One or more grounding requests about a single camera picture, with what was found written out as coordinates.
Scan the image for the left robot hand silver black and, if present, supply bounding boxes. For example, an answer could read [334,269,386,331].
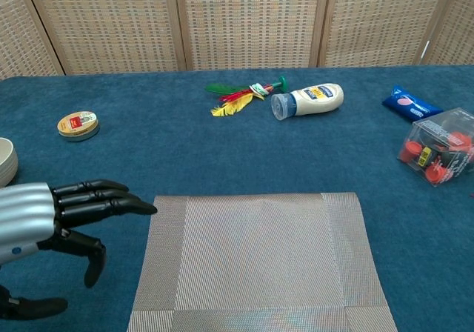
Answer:
[0,179,158,320]

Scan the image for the white bowl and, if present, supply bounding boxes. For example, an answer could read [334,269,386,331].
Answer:
[0,137,19,189]

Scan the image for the woven grey placemat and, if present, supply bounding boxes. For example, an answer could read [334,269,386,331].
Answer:
[127,192,399,332]

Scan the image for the round yellow tin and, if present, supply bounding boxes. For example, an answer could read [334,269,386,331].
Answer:
[56,110,100,142]

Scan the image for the blue felt table cover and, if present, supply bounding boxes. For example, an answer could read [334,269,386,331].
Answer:
[0,64,474,332]

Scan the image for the colourful feather shuttlecock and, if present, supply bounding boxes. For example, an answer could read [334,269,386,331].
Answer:
[205,75,289,118]

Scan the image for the woven bamboo folding screen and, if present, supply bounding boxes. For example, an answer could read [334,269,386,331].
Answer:
[0,0,474,80]

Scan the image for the mayonnaise squeeze bottle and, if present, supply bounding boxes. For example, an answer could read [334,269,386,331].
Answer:
[270,83,344,121]

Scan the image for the blue cookie packet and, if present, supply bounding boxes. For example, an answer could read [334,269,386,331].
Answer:
[381,84,444,121]

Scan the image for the clear box with red pieces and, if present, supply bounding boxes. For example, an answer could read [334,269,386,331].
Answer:
[397,107,474,187]

